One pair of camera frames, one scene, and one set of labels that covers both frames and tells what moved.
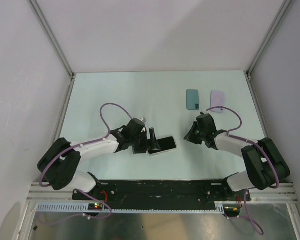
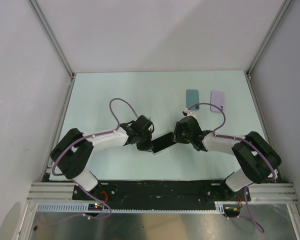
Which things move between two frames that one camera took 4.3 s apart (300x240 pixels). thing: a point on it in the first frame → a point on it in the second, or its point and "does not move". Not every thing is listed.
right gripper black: [190, 136] → [177, 130]
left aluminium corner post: [53, 37] does not move
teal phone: [192, 99] does not move
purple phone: [217, 99] does not move
